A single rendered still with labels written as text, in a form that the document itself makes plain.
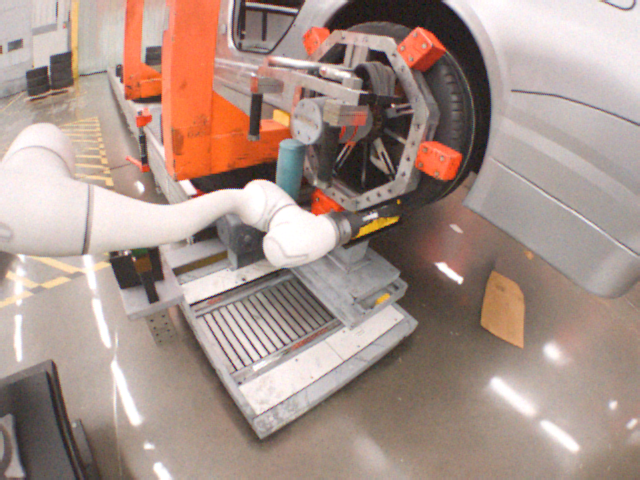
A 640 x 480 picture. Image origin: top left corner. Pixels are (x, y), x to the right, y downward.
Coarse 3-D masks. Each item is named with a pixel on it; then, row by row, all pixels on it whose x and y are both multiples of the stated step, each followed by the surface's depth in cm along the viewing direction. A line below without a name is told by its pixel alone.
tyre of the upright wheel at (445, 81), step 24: (360, 24) 77; (384, 24) 71; (432, 72) 66; (456, 72) 67; (456, 96) 65; (480, 96) 76; (456, 120) 67; (480, 120) 77; (456, 144) 70; (480, 144) 82; (432, 192) 80
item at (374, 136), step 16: (336, 64) 92; (384, 64) 100; (320, 96) 103; (384, 112) 85; (400, 112) 81; (384, 128) 87; (352, 144) 99; (368, 144) 95; (384, 144) 90; (336, 160) 108; (352, 160) 116; (368, 160) 98; (384, 160) 91; (336, 176) 107; (352, 176) 109; (368, 176) 100; (384, 176) 115
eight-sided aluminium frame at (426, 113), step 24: (336, 48) 82; (384, 48) 66; (312, 72) 93; (408, 72) 64; (312, 96) 100; (408, 96) 66; (432, 96) 67; (432, 120) 66; (312, 144) 106; (408, 144) 71; (312, 168) 104; (408, 168) 73; (336, 192) 97; (384, 192) 82; (408, 192) 82
